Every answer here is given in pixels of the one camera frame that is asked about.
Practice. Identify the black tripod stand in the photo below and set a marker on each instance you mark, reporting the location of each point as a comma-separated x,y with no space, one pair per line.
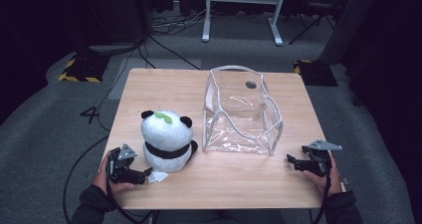
312,21

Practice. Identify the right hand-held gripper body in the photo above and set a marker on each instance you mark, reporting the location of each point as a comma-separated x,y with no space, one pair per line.
321,161

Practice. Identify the person's left hand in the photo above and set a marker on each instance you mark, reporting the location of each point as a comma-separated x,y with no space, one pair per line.
101,179

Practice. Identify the grey curtain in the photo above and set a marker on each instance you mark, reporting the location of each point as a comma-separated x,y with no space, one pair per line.
351,21

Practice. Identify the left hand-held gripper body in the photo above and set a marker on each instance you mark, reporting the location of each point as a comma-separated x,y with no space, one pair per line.
119,161

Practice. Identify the person's right hand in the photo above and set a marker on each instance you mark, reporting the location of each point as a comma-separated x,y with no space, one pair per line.
326,182

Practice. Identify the black yellow striped floor plate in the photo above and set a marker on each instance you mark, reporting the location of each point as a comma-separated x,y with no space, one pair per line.
315,73
84,68

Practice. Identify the grey flat stand base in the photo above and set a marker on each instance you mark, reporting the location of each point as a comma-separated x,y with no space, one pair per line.
114,48

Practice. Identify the panda plush toy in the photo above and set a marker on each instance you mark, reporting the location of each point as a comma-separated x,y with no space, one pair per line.
166,134

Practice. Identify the clear plastic bag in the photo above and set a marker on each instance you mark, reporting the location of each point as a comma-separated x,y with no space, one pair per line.
244,131

